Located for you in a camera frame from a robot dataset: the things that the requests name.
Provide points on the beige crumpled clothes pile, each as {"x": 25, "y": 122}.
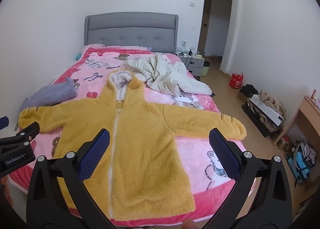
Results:
{"x": 273, "y": 103}

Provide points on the cream quilted blanket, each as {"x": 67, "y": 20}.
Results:
{"x": 165, "y": 78}

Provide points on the grey folded garment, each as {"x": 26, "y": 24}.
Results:
{"x": 51, "y": 95}

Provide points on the pink cartoon bed blanket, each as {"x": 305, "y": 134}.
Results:
{"x": 209, "y": 183}

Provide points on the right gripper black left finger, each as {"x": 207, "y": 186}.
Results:
{"x": 57, "y": 196}

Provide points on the grey bedside table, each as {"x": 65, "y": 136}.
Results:
{"x": 194, "y": 65}

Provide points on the brown interior door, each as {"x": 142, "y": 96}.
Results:
{"x": 204, "y": 26}

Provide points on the blue grey backpack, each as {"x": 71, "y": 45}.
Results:
{"x": 302, "y": 159}

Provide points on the yellow fleece hooded jacket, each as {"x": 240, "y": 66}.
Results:
{"x": 140, "y": 176}

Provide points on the green waste bin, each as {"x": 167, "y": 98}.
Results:
{"x": 205, "y": 69}

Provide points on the teal pillow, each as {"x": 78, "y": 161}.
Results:
{"x": 78, "y": 56}

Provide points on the black bag on floor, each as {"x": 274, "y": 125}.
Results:
{"x": 248, "y": 90}

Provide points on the red shopping bag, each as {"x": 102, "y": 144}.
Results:
{"x": 236, "y": 80}

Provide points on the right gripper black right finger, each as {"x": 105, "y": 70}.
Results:
{"x": 272, "y": 205}

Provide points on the wooden desk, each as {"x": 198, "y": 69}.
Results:
{"x": 306, "y": 119}

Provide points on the grey upholstered headboard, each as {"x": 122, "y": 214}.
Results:
{"x": 157, "y": 31}

